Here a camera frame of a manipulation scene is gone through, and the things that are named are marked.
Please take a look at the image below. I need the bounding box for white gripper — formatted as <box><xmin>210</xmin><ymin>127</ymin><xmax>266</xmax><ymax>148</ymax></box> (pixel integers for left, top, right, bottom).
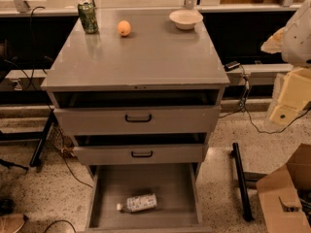
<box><xmin>260</xmin><ymin>27</ymin><xmax>311</xmax><ymax>125</ymax></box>

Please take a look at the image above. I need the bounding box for clear plastic water bottle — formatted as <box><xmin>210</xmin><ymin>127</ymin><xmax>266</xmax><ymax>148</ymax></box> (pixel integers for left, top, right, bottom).
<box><xmin>117</xmin><ymin>193</ymin><xmax>157</xmax><ymax>213</ymax></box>

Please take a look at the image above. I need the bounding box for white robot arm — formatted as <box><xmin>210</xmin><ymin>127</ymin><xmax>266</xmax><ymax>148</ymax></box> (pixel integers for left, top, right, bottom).
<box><xmin>260</xmin><ymin>0</ymin><xmax>311</xmax><ymax>125</ymax></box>

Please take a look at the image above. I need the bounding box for grey middle drawer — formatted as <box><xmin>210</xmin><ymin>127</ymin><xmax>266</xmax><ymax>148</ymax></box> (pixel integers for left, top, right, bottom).
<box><xmin>74</xmin><ymin>133</ymin><xmax>208</xmax><ymax>165</ymax></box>

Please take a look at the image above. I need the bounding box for grey drawer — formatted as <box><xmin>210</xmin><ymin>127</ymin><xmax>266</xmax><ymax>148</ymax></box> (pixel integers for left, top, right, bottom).
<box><xmin>85</xmin><ymin>163</ymin><xmax>212</xmax><ymax>233</ymax></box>
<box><xmin>74</xmin><ymin>133</ymin><xmax>208</xmax><ymax>165</ymax></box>
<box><xmin>54</xmin><ymin>89</ymin><xmax>220</xmax><ymax>135</ymax></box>

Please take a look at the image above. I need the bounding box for grey drawer cabinet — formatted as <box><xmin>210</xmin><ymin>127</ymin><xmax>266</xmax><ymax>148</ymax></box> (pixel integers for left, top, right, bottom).
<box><xmin>40</xmin><ymin>8</ymin><xmax>231</xmax><ymax>233</ymax></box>

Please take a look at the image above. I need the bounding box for grey top drawer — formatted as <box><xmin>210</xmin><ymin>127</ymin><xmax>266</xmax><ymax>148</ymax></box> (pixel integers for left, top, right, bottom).
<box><xmin>54</xmin><ymin>89</ymin><xmax>220</xmax><ymax>135</ymax></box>

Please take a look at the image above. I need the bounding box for grey bottom drawer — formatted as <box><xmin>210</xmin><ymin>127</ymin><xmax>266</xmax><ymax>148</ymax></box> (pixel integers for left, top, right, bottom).
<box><xmin>85</xmin><ymin>163</ymin><xmax>212</xmax><ymax>233</ymax></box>

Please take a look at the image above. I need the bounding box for small black device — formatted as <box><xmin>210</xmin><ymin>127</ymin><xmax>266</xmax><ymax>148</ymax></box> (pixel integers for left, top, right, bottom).
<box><xmin>224</xmin><ymin>61</ymin><xmax>240</xmax><ymax>72</ymax></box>

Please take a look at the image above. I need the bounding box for white bowl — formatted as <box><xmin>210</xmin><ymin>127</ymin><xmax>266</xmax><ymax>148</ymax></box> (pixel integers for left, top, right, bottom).
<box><xmin>169</xmin><ymin>10</ymin><xmax>203</xmax><ymax>30</ymax></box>

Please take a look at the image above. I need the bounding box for brown cardboard box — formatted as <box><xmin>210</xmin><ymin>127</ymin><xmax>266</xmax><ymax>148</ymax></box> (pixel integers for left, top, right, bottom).
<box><xmin>256</xmin><ymin>144</ymin><xmax>311</xmax><ymax>233</ymax></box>

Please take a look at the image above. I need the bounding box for orange fruit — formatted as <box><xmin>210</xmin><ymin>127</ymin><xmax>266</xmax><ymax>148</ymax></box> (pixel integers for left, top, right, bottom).
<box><xmin>118</xmin><ymin>20</ymin><xmax>131</xmax><ymax>37</ymax></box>

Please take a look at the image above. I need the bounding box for black metal floor bar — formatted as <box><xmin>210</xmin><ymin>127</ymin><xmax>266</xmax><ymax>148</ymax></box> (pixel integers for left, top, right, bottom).
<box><xmin>231</xmin><ymin>143</ymin><xmax>265</xmax><ymax>222</ymax></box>

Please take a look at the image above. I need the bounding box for green drink can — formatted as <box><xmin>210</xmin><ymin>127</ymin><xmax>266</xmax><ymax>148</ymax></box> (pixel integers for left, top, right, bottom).
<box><xmin>78</xmin><ymin>0</ymin><xmax>98</xmax><ymax>34</ymax></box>

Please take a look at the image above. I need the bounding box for black table leg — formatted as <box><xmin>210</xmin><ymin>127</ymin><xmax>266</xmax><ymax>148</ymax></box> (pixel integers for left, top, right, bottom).
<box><xmin>0</xmin><ymin>112</ymin><xmax>55</xmax><ymax>167</ymax></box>

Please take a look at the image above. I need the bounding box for brown shoe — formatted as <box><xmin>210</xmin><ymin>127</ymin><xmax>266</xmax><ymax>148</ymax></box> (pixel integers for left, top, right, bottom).
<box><xmin>0</xmin><ymin>214</ymin><xmax>27</xmax><ymax>233</ymax></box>

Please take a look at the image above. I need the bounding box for black cable right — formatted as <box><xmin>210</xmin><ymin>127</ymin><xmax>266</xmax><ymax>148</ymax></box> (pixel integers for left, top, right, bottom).
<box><xmin>219</xmin><ymin>65</ymin><xmax>311</xmax><ymax>135</ymax></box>

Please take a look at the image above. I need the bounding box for black cable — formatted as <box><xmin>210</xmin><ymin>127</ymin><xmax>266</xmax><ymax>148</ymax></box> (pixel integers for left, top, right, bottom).
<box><xmin>43</xmin><ymin>219</ymin><xmax>78</xmax><ymax>233</ymax></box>
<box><xmin>219</xmin><ymin>65</ymin><xmax>311</xmax><ymax>135</ymax></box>
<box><xmin>0</xmin><ymin>6</ymin><xmax>93</xmax><ymax>189</ymax></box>

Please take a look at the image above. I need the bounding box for black cable left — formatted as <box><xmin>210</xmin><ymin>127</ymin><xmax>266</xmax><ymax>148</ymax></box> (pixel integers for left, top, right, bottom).
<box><xmin>0</xmin><ymin>6</ymin><xmax>93</xmax><ymax>189</ymax></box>

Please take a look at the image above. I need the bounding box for black cable bottom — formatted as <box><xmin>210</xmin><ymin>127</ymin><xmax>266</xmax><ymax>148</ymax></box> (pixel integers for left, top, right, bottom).
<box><xmin>43</xmin><ymin>219</ymin><xmax>78</xmax><ymax>233</ymax></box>

